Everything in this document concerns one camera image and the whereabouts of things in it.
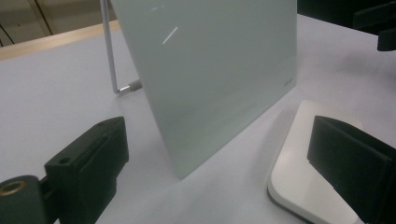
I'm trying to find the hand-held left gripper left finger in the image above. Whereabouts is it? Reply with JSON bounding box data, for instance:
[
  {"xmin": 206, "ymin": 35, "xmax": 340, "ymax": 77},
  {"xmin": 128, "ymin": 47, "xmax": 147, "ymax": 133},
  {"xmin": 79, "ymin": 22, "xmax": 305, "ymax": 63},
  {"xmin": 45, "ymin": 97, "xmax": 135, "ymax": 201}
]
[{"xmin": 43, "ymin": 116, "xmax": 130, "ymax": 224}]

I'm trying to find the frosted glass desktop whiteboard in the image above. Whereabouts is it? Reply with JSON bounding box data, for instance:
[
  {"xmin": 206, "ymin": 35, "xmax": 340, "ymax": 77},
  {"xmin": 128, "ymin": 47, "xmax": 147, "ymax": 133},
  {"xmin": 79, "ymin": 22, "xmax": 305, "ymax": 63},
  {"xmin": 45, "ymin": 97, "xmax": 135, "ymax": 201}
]
[{"xmin": 109, "ymin": 0, "xmax": 298, "ymax": 180}]

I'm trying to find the white whiteboard eraser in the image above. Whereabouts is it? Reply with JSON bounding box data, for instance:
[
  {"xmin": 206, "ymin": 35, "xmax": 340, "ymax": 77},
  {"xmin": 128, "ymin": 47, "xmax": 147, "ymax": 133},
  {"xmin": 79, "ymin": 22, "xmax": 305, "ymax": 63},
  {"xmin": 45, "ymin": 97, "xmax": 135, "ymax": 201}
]
[{"xmin": 266, "ymin": 100, "xmax": 365, "ymax": 224}]

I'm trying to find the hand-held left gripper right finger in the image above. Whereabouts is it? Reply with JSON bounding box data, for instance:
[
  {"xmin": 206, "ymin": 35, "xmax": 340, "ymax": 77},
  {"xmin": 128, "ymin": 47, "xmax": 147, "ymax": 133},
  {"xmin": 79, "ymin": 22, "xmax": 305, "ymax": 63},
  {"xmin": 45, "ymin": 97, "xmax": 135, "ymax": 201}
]
[{"xmin": 306, "ymin": 115, "xmax": 396, "ymax": 224}]

